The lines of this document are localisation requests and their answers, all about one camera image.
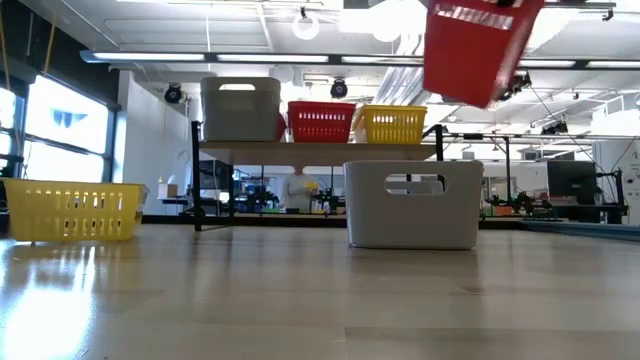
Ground red slotted plastic basket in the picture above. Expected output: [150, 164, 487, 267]
[422, 0, 546, 110]
[275, 104, 357, 145]
[288, 100, 357, 107]

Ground yellow slotted plastic basket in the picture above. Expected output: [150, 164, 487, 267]
[2, 178, 150, 245]
[355, 104, 429, 111]
[352, 108, 429, 146]

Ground grey plastic basket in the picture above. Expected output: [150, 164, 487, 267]
[201, 91, 282, 143]
[199, 76, 282, 94]
[343, 159, 485, 251]

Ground wooden shelf with black legs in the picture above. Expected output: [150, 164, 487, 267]
[190, 119, 447, 234]

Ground person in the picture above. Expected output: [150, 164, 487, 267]
[280, 167, 320, 214]

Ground ribbed silver ceiling pipes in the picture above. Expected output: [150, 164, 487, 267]
[373, 34, 426, 106]

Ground long ceiling light fixture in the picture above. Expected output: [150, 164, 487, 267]
[79, 48, 640, 71]

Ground black ceiling fixture cluster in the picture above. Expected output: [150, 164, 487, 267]
[494, 71, 533, 103]
[541, 118, 570, 136]

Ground black computer monitor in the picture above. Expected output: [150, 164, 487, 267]
[546, 159, 599, 200]

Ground large bright window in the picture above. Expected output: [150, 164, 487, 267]
[0, 74, 117, 184]

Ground black aluminium table frame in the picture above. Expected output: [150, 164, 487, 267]
[0, 209, 640, 243]

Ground white ring lamp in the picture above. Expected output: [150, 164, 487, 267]
[291, 9, 321, 42]

